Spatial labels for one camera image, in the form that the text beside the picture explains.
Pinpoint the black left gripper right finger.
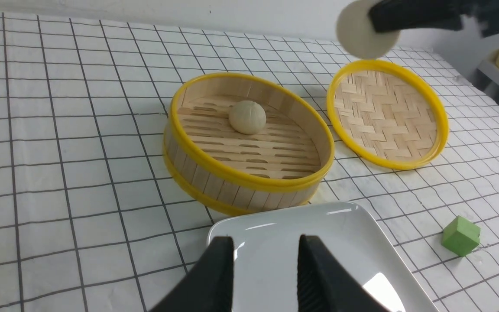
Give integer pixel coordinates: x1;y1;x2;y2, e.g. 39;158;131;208
297;235;388;312

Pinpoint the bamboo steamer basket yellow rim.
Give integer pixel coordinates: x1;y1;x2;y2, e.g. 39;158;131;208
163;72;335;216

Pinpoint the white square ceramic plate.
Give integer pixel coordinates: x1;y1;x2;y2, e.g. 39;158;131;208
207;201;437;312

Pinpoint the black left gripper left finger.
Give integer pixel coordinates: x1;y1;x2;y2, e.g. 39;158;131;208
151;236;234;312

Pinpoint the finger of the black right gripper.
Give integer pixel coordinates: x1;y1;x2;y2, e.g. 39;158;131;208
368;0;463;33

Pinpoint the green foam cube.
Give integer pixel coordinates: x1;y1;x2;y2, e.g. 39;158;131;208
441;216;481;257

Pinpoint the white steamed bun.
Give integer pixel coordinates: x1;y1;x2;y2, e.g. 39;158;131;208
335;0;400;59
228;100;267;136

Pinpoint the bamboo steamer lid yellow rim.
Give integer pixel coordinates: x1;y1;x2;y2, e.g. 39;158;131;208
325;60;449;170

